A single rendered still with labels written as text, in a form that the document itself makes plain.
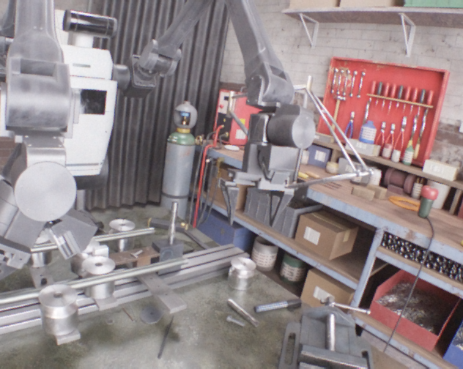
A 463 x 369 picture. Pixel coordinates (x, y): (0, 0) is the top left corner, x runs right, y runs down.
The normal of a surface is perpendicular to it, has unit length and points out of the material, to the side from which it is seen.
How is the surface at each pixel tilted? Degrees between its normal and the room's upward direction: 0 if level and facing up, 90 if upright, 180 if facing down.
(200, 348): 0
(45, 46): 44
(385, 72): 90
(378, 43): 90
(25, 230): 90
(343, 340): 0
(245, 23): 79
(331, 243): 90
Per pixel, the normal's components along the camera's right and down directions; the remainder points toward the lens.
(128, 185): -0.18, 0.23
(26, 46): 0.56, -0.46
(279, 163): 0.25, 0.14
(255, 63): -0.75, -0.14
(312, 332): 0.16, -0.95
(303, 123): 0.60, 0.16
